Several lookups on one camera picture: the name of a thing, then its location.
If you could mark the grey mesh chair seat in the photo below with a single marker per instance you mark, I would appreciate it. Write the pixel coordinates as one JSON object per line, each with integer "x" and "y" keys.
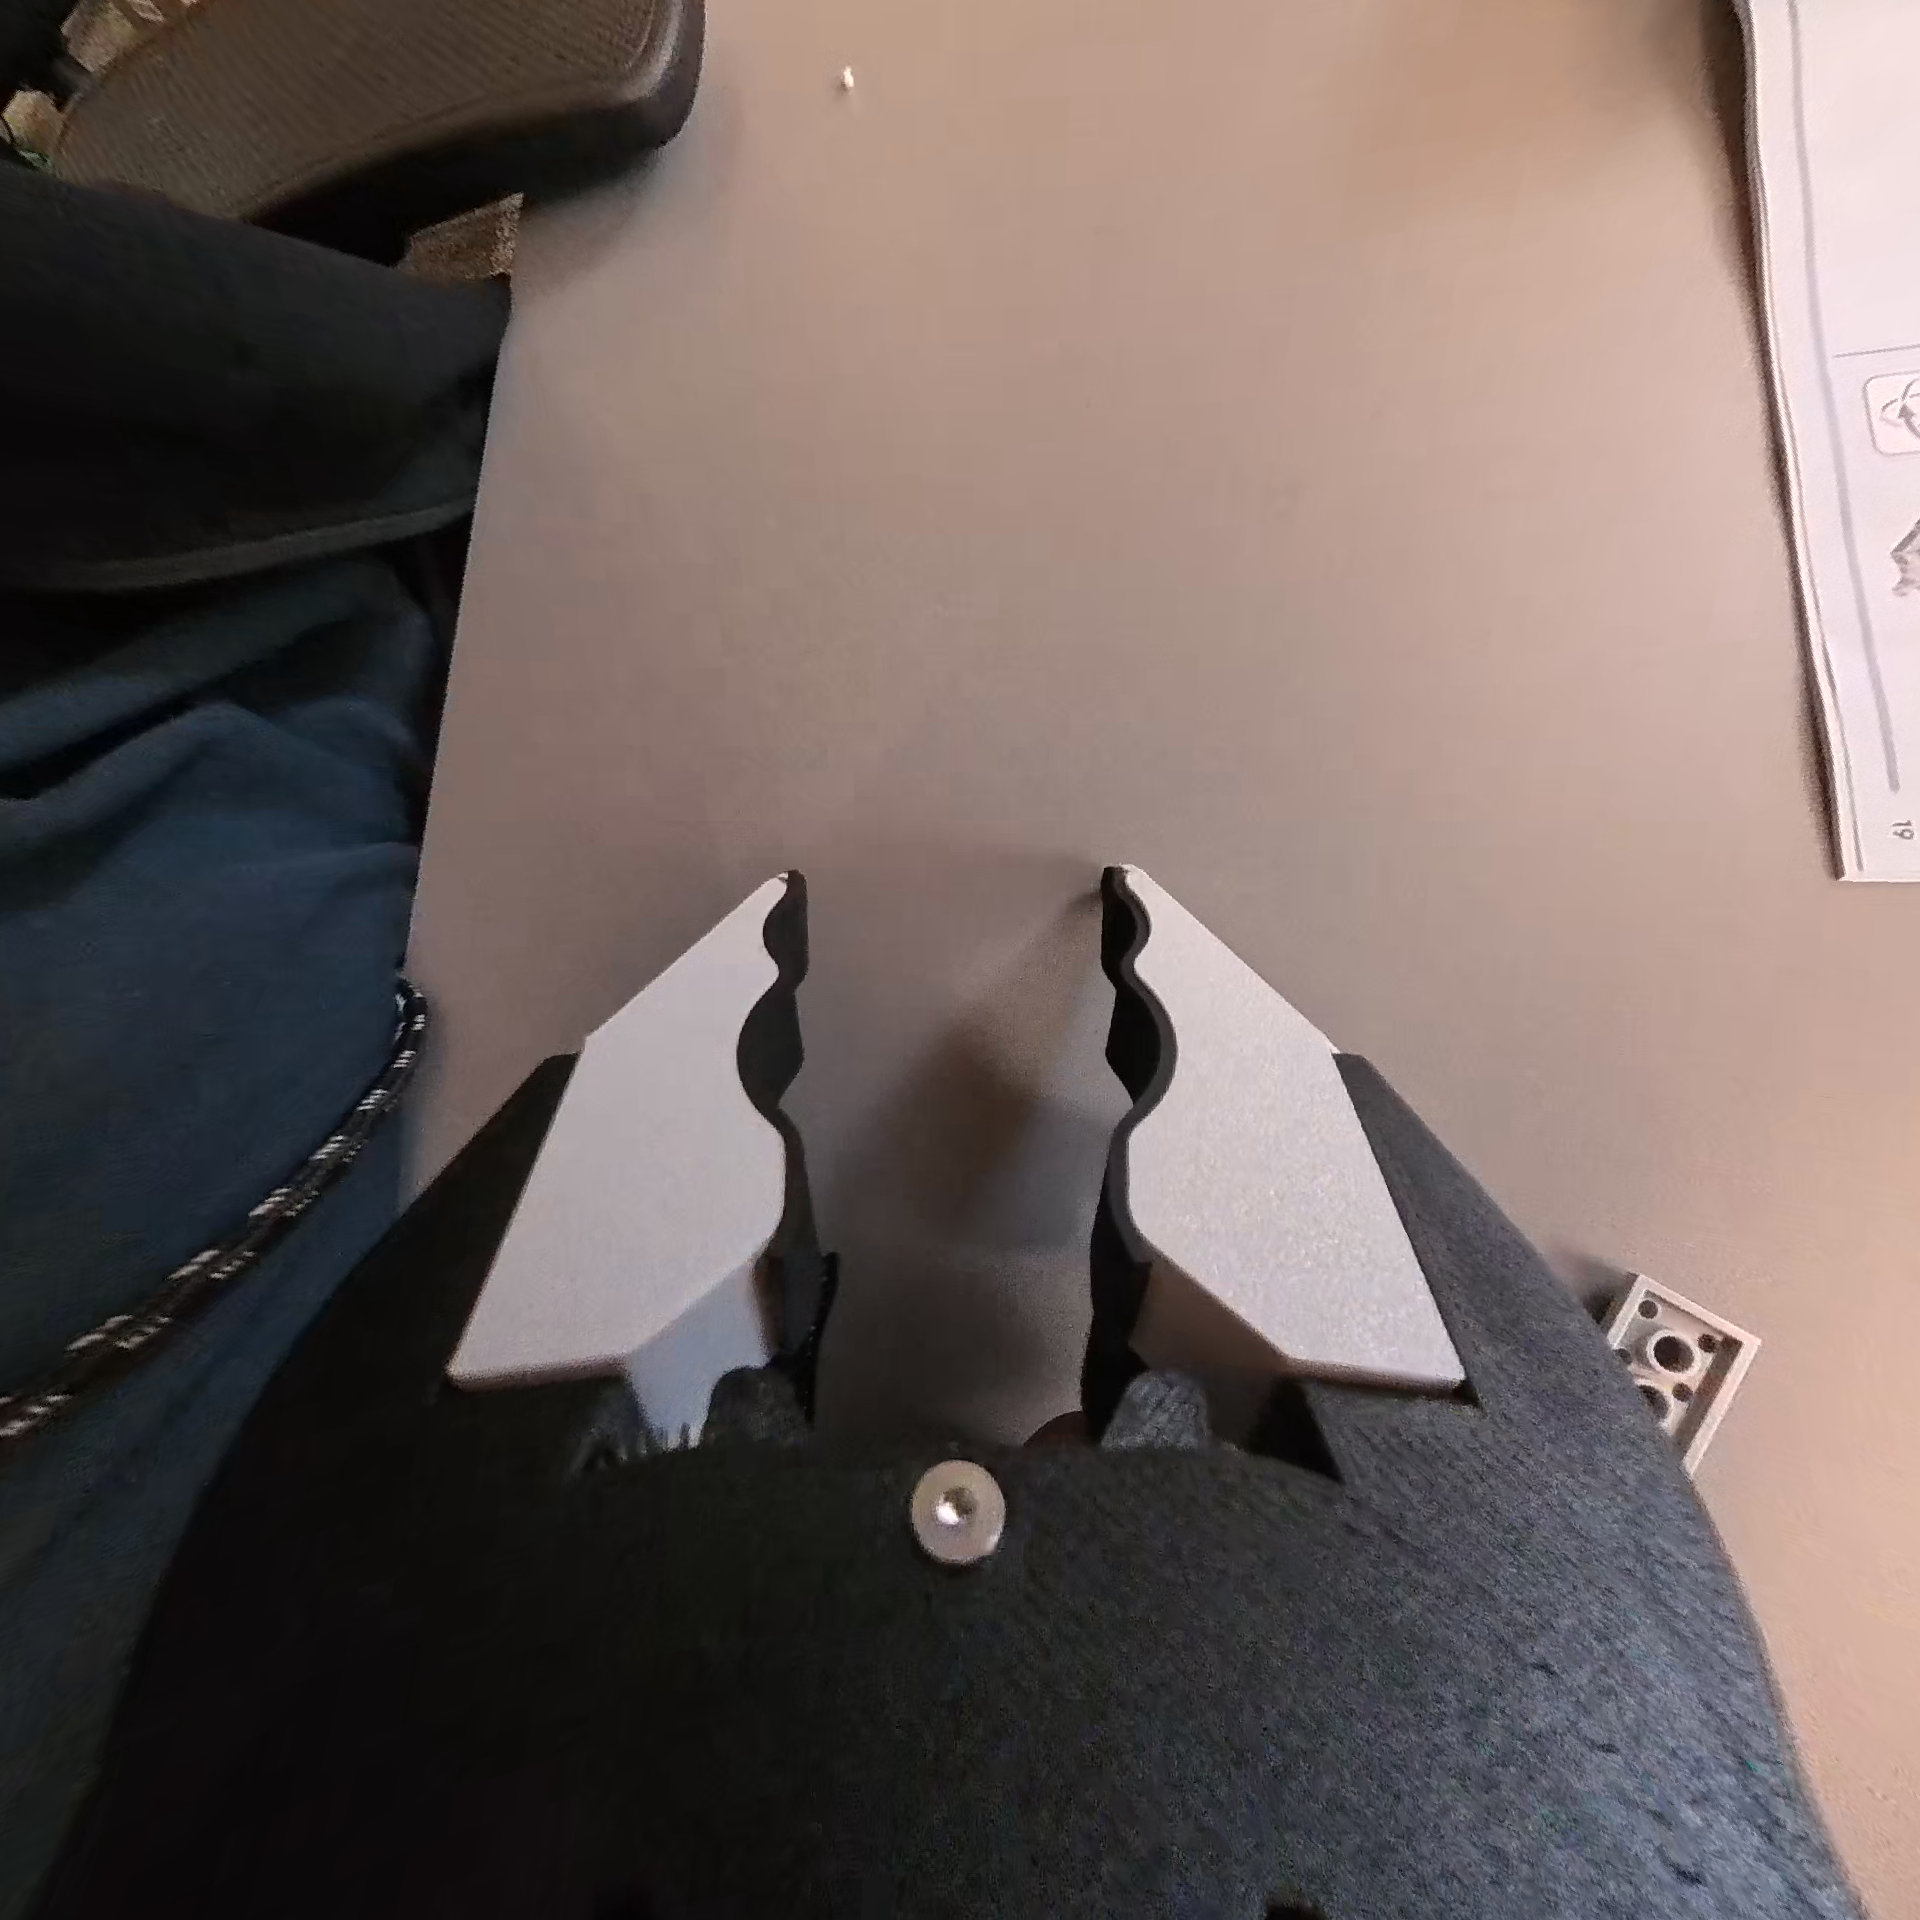
{"x": 375, "y": 90}

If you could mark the person's black shirt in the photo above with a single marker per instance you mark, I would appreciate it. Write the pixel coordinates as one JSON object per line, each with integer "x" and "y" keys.
{"x": 210, "y": 375}

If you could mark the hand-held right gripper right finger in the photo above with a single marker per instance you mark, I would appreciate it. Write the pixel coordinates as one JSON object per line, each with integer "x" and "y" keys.
{"x": 1275, "y": 1184}

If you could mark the light grey flat brick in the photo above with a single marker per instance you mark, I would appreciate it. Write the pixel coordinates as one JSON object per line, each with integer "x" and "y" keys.
{"x": 1688, "y": 1357}

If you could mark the grey desk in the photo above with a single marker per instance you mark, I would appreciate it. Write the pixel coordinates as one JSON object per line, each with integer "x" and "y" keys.
{"x": 1200, "y": 523}

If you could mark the brick building instruction booklet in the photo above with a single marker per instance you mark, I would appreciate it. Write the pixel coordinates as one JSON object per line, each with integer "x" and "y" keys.
{"x": 1851, "y": 300}

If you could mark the person's blue jeans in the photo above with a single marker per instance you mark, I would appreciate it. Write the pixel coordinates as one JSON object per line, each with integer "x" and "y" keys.
{"x": 195, "y": 839}

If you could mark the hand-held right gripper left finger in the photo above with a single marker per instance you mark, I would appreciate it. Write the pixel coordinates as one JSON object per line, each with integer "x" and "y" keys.
{"x": 645, "y": 1184}

